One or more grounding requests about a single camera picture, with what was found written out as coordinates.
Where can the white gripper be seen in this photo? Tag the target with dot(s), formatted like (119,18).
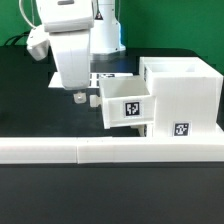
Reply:
(71,51)

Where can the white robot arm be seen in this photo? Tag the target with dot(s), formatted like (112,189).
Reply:
(59,16)

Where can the white front drawer with knob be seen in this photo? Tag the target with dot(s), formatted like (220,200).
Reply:
(142,129)

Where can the white drawer cabinet box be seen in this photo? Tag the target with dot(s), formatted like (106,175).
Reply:
(187,94)

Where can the white L-shaped fence wall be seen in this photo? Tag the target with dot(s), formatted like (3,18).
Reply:
(72,150)

